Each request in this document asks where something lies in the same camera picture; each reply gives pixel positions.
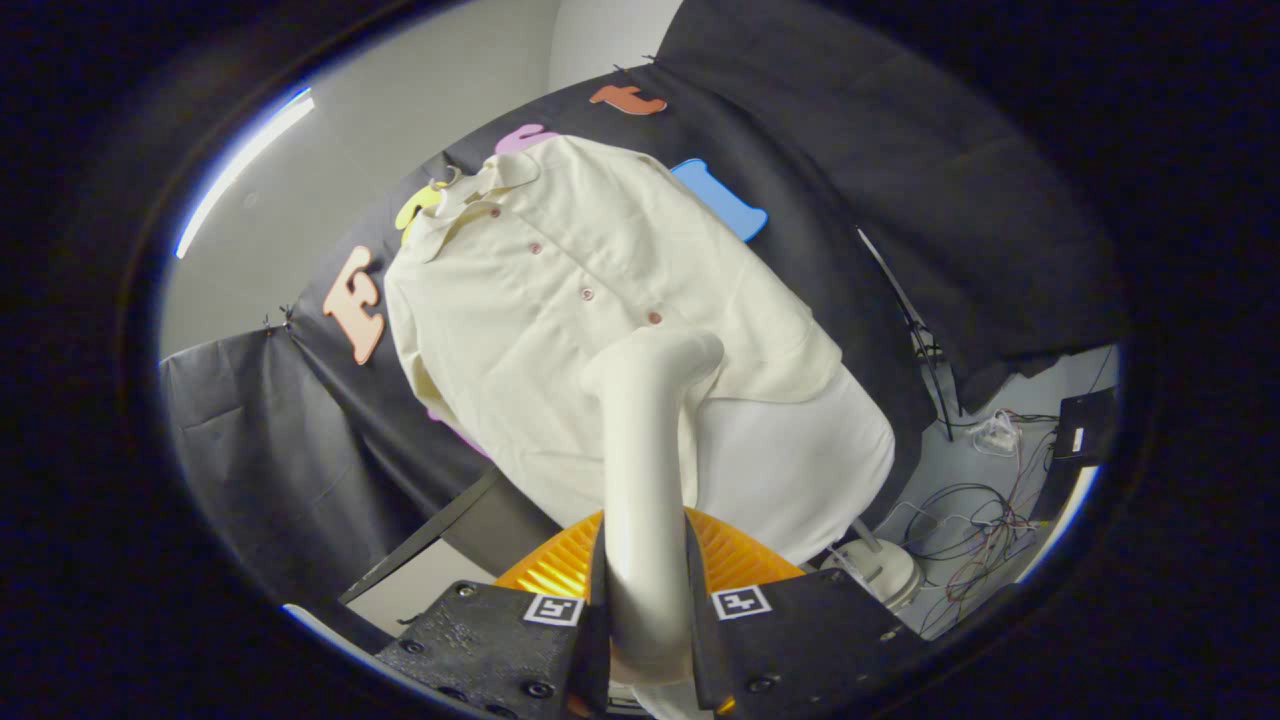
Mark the black backdrop cloth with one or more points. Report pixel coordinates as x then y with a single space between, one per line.
900 150

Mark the white cabinet with grey top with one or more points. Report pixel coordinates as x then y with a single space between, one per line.
520 520

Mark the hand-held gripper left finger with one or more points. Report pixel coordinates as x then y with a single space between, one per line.
480 645

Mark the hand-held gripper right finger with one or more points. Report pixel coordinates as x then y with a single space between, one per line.
800 640

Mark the black backdrop stand pole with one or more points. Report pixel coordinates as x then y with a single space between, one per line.
915 335

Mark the white garment steamer base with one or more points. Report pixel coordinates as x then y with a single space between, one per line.
885 572

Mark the black box with white label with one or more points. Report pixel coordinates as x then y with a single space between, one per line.
1085 420

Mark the cream garment steamer head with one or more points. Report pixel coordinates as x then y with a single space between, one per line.
645 480

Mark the cream button-up shirt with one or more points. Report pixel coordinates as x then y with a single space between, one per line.
520 330

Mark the white steamer ironing board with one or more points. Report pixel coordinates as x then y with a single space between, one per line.
790 470

